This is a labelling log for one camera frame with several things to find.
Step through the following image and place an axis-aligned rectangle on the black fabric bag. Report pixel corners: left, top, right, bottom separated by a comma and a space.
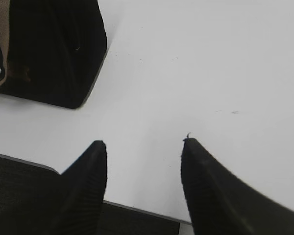
0, 0, 107, 109

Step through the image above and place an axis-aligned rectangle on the tan bag strap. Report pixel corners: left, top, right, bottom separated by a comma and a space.
0, 0, 10, 90

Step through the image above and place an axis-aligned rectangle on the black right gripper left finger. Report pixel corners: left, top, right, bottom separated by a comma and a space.
47, 141, 107, 235

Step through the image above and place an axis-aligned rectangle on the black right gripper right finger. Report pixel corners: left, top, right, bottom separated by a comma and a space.
181, 138, 294, 235

